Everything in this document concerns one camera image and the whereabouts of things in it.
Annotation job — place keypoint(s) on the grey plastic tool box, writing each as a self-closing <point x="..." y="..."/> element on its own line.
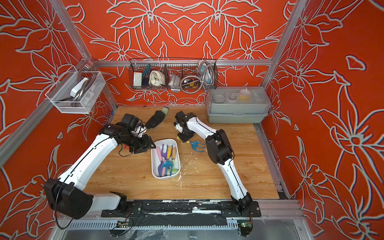
<point x="237" y="105"/>

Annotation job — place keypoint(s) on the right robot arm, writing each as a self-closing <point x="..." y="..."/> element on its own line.
<point x="220" y="152"/>

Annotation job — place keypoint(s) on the black wire wall basket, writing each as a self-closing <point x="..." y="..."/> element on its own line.
<point x="182" y="75"/>

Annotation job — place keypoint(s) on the blue fork yellow handle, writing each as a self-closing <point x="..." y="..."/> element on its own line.
<point x="168" y="164"/>

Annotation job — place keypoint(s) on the white device in side basket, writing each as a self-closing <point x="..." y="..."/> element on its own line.
<point x="78" y="87"/>

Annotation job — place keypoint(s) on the white wire side basket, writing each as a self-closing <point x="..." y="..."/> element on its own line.
<point x="59" y="92"/>

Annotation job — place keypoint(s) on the purple rake pink handle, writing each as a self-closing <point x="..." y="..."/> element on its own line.
<point x="161" y="169"/>

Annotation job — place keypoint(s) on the purple fork pink handle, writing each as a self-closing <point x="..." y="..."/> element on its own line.
<point x="164" y="152"/>

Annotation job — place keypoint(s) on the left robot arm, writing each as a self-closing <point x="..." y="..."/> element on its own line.
<point x="65" y="193"/>

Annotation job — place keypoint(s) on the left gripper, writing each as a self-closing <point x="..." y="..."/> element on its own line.
<point x="146" y="145"/>

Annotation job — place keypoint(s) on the white oval storage tray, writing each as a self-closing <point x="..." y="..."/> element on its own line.
<point x="155" y="161"/>

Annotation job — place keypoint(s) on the blue rake yellow handle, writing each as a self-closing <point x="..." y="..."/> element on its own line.
<point x="196" y="145"/>

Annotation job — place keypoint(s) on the white box in basket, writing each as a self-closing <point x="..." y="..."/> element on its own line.
<point x="138" y="77"/>

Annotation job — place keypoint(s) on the white cloth in basket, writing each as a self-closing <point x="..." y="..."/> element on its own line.
<point x="157" y="79"/>

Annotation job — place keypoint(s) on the green rake wooden handle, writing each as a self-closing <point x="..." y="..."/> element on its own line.
<point x="174" y="169"/>

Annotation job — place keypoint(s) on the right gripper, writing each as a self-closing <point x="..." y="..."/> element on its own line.
<point x="184" y="139"/>

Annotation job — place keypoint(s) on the black work glove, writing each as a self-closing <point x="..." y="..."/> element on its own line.
<point x="157" y="118"/>

